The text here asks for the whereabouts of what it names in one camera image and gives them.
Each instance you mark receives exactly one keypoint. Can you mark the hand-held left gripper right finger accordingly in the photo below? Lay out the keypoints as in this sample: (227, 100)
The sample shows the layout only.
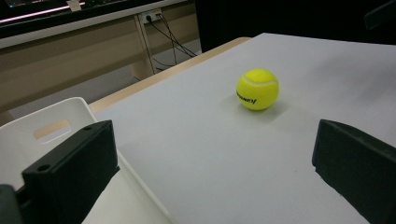
(358, 161)

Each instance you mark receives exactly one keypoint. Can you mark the beige wooden desk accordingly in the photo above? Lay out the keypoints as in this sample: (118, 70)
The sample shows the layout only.
(62, 62)

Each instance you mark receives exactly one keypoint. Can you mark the white foam board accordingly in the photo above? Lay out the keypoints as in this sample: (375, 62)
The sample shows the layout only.
(218, 155)

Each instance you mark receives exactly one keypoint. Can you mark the white power strip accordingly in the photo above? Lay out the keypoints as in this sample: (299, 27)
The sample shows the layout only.
(152, 15)

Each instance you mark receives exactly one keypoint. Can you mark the yellow tennis ball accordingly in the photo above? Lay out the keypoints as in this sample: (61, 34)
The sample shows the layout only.
(257, 89)

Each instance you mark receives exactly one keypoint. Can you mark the black curtain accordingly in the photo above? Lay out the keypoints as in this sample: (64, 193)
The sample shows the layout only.
(280, 15)

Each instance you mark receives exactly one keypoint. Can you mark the white plastic bin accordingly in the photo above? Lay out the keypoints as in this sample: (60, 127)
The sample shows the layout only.
(18, 137)

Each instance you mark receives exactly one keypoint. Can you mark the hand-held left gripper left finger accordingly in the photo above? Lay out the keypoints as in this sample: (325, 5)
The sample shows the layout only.
(71, 168)

